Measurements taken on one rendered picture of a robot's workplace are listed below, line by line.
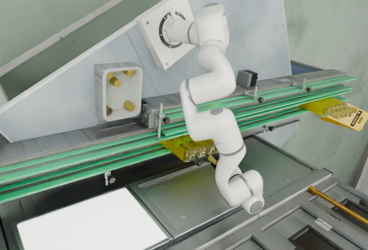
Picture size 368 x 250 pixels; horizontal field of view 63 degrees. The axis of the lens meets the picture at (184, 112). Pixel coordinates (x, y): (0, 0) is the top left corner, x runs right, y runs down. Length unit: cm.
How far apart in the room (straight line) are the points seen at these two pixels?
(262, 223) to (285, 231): 9
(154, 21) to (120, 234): 83
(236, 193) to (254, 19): 110
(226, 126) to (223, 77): 14
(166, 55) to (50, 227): 81
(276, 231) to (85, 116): 90
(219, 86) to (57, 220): 72
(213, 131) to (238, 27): 96
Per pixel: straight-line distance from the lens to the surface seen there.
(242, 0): 171
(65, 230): 114
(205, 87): 88
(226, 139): 87
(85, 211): 120
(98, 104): 130
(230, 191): 99
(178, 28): 126
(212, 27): 99
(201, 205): 124
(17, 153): 122
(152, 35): 130
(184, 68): 153
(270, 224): 130
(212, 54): 90
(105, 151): 121
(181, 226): 114
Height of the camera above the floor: 190
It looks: 45 degrees down
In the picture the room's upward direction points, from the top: 121 degrees clockwise
